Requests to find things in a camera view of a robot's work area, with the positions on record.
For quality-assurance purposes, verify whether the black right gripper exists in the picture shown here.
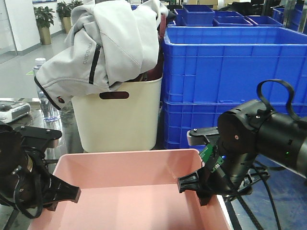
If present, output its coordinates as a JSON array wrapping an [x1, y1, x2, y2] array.
[[177, 127, 269, 206]]

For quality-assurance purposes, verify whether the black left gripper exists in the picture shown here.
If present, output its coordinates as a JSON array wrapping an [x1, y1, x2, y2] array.
[[0, 124, 81, 211]]

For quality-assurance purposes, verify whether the pink plastic bin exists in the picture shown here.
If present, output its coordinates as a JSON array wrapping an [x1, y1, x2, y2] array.
[[29, 149, 230, 230]]

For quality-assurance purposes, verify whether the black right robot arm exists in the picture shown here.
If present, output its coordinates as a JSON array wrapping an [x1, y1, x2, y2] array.
[[177, 100, 307, 206]]

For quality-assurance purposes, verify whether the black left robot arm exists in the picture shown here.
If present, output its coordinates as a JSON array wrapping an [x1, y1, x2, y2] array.
[[0, 122, 81, 219]]

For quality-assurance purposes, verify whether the small blue bin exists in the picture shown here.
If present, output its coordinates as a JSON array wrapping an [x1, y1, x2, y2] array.
[[213, 17, 253, 27], [245, 15, 283, 27], [183, 5, 215, 26]]

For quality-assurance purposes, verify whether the green circuit board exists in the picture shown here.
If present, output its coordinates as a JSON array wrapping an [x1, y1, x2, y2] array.
[[199, 144, 224, 173]]

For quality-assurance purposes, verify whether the large blue crate lower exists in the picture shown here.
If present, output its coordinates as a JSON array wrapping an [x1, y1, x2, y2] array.
[[162, 101, 239, 149]]

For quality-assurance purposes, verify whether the large blue crate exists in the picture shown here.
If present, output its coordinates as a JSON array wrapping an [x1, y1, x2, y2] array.
[[162, 101, 239, 149], [163, 26, 307, 104]]

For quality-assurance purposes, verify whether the clear water bottle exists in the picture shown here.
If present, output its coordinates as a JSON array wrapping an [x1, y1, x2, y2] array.
[[33, 57, 60, 122]]

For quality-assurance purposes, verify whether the silver handheld device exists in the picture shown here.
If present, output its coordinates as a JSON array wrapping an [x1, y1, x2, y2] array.
[[0, 101, 31, 124]]

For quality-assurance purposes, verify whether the cream plastic basket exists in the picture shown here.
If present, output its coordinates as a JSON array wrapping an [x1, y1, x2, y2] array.
[[71, 79, 162, 152]]

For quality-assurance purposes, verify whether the dark red garment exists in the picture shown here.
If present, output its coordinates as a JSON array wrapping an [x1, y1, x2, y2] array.
[[99, 14, 167, 99]]

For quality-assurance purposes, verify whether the large blue crate upper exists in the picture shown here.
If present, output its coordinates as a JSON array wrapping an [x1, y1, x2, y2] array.
[[163, 26, 307, 104]]

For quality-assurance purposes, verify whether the grey jacket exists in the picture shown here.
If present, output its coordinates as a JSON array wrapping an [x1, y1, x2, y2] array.
[[34, 0, 169, 110]]

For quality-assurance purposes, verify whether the potted plant gold pot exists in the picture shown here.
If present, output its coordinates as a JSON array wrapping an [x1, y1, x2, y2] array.
[[34, 6, 55, 45]]

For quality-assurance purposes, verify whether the black round cable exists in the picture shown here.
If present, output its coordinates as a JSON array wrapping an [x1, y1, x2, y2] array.
[[236, 165, 283, 230]]

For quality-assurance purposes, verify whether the black flat ribbon cable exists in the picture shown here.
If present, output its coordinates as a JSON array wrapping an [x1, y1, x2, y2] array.
[[256, 79, 307, 122]]

